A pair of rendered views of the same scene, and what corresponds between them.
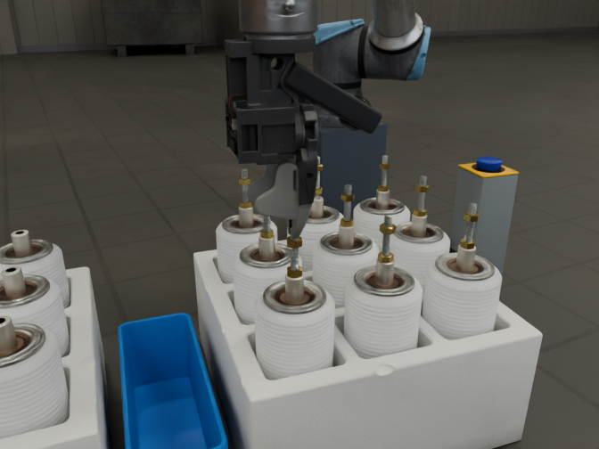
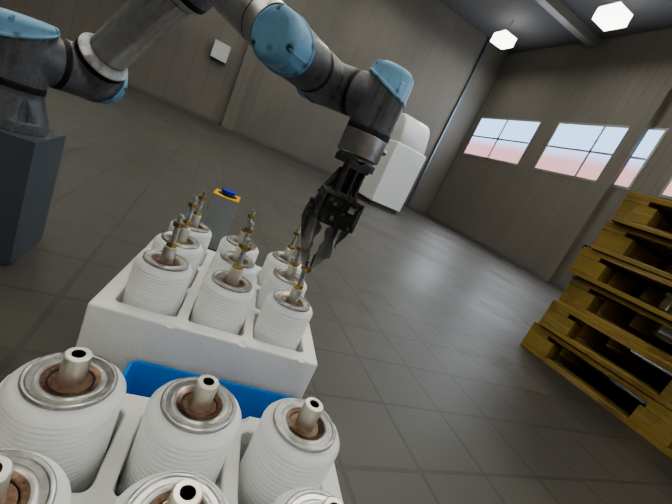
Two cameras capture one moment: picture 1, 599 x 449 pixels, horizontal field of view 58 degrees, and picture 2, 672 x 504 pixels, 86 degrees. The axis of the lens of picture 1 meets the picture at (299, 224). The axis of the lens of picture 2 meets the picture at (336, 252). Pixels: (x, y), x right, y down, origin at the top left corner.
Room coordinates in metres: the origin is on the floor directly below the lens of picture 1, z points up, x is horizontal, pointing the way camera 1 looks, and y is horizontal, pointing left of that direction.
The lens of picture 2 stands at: (0.50, 0.65, 0.54)
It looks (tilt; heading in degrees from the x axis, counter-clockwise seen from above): 14 degrees down; 272
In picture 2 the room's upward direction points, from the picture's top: 25 degrees clockwise
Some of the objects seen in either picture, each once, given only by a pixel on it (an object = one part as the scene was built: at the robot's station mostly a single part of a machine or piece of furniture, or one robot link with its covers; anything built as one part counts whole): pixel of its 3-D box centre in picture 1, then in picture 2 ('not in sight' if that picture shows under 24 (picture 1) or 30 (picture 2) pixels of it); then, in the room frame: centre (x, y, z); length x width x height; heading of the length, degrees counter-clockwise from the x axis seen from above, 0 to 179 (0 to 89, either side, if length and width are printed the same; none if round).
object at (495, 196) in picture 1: (476, 253); (209, 245); (0.88, -0.32, 0.16); 0.07 x 0.07 x 0.31; 19
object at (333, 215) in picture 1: (315, 215); (180, 240); (0.82, -0.03, 0.25); 0.08 x 0.08 x 0.01
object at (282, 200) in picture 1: (282, 204); (327, 249); (0.54, 0.02, 0.38); 0.06 x 0.03 x 0.09; 106
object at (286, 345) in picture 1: (294, 360); (274, 339); (0.56, 0.01, 0.16); 0.10 x 0.10 x 0.18
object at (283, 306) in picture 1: (294, 297); (291, 300); (0.56, 0.01, 0.25); 0.08 x 0.08 x 0.01
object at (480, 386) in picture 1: (342, 338); (213, 322); (0.71, -0.07, 0.09); 0.39 x 0.39 x 0.18; 19
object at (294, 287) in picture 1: (294, 287); (294, 295); (0.56, 0.01, 0.26); 0.02 x 0.02 x 0.03
